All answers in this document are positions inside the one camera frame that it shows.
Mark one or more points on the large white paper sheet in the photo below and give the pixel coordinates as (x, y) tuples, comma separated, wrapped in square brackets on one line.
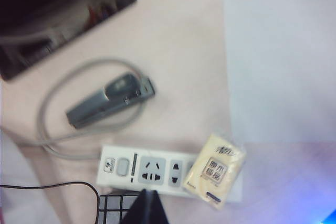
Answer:
[(275, 64)]

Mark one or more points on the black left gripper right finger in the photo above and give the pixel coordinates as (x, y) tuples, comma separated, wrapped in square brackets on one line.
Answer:
[(157, 213)]

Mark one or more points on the dark grey handheld device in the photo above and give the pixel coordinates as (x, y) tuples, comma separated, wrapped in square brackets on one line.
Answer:
[(99, 103)]

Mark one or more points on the black rectangular tray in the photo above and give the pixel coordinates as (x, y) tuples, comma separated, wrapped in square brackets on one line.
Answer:
[(39, 11)]

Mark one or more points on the yellow tissue packet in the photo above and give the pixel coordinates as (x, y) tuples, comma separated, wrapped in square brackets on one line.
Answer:
[(215, 171)]

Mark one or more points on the silver mirror puzzle cube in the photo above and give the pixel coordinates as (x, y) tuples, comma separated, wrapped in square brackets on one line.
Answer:
[(110, 211)]

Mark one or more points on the white power strip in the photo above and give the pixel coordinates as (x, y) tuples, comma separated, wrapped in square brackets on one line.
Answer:
[(147, 166)]

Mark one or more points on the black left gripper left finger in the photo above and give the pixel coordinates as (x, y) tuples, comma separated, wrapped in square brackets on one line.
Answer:
[(139, 211)]

